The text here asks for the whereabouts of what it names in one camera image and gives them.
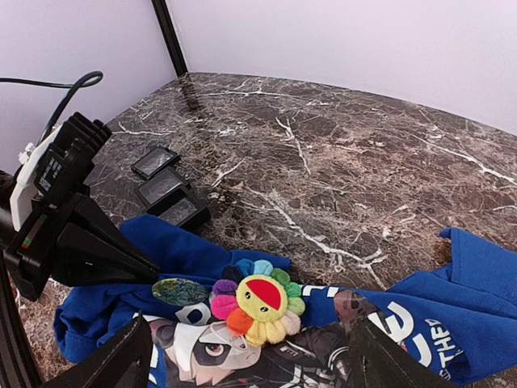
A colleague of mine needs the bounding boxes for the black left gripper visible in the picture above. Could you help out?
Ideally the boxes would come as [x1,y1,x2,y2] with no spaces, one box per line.
[4,193,159,302]

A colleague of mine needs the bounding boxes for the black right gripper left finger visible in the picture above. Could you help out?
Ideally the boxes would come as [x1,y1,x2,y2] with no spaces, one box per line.
[42,314,153,388]

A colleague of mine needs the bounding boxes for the green oval brooch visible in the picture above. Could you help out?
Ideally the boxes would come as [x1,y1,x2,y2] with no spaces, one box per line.
[152,278,209,306]

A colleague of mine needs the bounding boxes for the black display box middle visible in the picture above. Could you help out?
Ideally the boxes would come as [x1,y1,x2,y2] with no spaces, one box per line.
[135,167,191,208]

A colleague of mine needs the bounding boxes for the blue printed t-shirt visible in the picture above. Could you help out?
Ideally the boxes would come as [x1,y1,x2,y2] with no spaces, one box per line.
[53,216,516,387]

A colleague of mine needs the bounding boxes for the rainbow flower plush brooch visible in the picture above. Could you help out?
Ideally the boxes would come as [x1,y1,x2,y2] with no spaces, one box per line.
[210,259,305,347]

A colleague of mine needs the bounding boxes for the black display box far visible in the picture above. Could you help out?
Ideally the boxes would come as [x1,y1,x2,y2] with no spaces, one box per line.
[131,146,181,180]

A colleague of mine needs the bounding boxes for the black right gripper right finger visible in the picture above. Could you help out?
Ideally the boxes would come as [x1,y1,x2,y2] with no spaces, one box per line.
[349,318,454,388]

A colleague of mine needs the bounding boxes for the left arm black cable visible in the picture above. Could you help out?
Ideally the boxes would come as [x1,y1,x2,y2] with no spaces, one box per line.
[0,70,104,138]

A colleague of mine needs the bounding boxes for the black display box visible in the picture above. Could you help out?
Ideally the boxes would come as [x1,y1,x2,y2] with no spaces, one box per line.
[148,196,211,231]
[131,146,181,180]
[135,167,191,208]

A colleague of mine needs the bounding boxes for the left black frame post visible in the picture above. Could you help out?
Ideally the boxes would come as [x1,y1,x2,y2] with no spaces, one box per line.
[151,0,189,77]

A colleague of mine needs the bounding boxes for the black display box near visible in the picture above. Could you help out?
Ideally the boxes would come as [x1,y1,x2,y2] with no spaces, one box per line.
[148,196,211,231]

